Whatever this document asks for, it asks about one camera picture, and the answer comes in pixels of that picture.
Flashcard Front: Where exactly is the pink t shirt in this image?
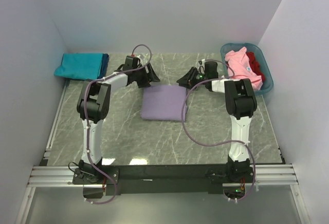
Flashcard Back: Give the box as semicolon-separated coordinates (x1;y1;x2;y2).
225;47;263;90

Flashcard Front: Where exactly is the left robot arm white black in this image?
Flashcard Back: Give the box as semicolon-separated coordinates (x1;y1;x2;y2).
68;54;160;184

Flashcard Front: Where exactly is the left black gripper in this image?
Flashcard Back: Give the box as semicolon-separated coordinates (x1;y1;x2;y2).
133;63;159;88

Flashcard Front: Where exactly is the black base beam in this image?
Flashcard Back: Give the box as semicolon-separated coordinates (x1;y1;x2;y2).
72;164;254;196

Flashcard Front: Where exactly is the teal plastic basket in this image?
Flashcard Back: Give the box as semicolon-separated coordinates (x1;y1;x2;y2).
220;43;274;96

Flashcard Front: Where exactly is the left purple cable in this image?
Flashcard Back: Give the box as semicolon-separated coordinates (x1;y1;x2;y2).
84;44;153;206

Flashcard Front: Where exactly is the folded teal t shirt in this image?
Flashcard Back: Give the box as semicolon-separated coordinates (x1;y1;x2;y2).
54;53;103;80

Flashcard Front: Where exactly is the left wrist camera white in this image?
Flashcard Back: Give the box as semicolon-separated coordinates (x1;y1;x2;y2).
131;53;144;63

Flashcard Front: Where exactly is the folded dark blue t shirt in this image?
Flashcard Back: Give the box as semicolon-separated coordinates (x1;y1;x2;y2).
97;53;109;79

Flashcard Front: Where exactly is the purple cable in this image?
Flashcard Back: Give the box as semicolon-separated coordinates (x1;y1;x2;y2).
181;59;257;202
84;44;153;206

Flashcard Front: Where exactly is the purple t shirt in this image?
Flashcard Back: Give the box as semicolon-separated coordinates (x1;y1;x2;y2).
140;85;187;121

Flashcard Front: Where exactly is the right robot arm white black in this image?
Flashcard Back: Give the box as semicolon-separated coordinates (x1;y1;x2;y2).
176;59;257;182

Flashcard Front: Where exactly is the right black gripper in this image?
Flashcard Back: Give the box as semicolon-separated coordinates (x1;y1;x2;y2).
176;67;208;89

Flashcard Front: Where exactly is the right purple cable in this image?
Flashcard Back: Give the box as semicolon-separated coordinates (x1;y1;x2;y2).
181;59;257;202

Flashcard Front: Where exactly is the red t shirt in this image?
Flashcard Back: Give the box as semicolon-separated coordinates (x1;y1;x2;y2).
246;51;266;82

